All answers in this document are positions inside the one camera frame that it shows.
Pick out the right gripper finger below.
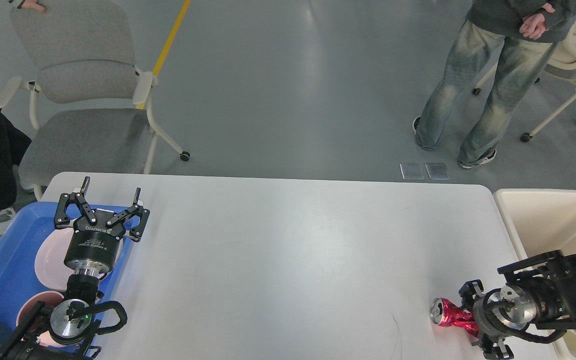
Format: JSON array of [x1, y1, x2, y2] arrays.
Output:
[[458, 280, 484, 313], [471, 335, 515, 360]]

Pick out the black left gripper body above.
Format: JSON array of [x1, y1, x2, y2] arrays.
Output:
[[64, 210, 126, 275]]

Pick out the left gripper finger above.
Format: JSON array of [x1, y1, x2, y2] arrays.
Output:
[[54, 176, 97, 231], [106, 187, 151, 243]]

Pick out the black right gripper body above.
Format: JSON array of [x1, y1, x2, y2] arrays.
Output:
[[471, 288, 506, 341]]

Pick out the red item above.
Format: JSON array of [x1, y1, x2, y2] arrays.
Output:
[[429, 297, 480, 338]]

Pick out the pink plate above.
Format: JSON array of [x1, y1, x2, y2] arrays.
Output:
[[34, 227, 108, 292]]

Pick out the pink mug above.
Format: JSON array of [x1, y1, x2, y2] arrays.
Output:
[[16, 291, 69, 348]]

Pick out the white paper cup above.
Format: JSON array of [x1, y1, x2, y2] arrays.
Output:
[[561, 329, 576, 357]]

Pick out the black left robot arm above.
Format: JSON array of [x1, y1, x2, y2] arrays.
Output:
[[0, 177, 150, 360]]

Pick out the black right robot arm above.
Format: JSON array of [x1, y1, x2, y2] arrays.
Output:
[[459, 250, 576, 360]]

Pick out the beige plastic bin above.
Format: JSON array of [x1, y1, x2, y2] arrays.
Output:
[[493, 188, 576, 360]]

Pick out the grey office chair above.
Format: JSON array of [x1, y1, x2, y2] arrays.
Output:
[[0, 0, 191, 200]]

